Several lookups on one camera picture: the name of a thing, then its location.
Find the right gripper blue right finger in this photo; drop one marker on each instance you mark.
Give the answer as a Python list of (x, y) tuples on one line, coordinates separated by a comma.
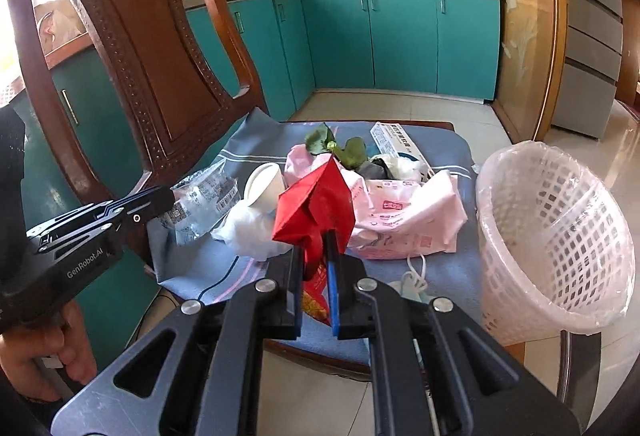
[(349, 318)]

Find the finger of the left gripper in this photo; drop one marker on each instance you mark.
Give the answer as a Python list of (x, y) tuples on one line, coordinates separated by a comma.
[(134, 209)]

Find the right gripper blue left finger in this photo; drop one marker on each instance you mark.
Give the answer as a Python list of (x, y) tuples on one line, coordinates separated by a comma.
[(285, 311)]

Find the light blue face mask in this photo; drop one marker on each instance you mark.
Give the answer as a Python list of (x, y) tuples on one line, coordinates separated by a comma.
[(413, 284)]

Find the white tissue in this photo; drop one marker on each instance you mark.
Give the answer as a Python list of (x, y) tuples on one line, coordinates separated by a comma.
[(247, 231)]

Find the red paper package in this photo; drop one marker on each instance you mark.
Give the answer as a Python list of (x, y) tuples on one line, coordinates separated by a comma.
[(319, 202)]

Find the large pink plastic bag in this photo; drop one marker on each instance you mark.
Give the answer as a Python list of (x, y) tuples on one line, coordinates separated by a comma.
[(396, 219)]

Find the white paper cup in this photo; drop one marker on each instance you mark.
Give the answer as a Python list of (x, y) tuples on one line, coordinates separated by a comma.
[(263, 188)]

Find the clear plastic wrapper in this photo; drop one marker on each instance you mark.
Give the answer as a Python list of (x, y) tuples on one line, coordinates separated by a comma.
[(202, 200)]

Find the small pink plastic bag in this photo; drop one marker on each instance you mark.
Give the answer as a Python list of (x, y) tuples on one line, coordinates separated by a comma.
[(299, 163)]

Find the green vegetable leaves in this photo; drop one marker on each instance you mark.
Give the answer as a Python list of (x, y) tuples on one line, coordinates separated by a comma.
[(322, 140)]

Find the white printed carton box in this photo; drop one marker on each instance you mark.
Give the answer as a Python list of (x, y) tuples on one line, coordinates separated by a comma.
[(393, 139)]

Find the teal kitchen cabinets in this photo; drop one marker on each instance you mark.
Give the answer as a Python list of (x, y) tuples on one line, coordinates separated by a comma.
[(429, 46)]

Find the person's left hand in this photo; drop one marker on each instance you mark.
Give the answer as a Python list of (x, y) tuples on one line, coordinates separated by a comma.
[(21, 347)]

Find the blue striped seat cushion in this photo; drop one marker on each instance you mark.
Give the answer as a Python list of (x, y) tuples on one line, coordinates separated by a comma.
[(208, 270)]

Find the white plastic laundry basket bin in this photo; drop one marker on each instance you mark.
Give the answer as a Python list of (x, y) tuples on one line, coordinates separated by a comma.
[(556, 249)]

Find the dark wooden chair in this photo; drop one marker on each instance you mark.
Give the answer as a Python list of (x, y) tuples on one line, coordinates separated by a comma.
[(175, 106)]

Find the glass sliding door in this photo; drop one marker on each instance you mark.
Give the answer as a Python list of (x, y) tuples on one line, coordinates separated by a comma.
[(532, 51)]

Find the silver refrigerator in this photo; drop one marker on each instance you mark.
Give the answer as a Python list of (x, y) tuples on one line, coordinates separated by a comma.
[(591, 68)]

